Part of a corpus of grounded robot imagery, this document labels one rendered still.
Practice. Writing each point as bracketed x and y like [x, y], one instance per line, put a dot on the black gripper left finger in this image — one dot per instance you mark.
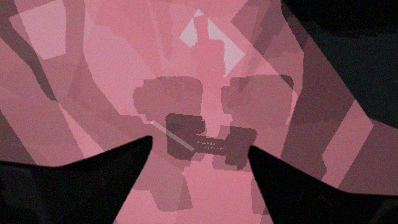
[88, 191]

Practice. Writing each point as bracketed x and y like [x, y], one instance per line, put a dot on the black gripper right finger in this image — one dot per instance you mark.
[294, 197]

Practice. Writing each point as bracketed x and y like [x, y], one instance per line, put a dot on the dark grey open box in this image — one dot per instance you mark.
[360, 40]

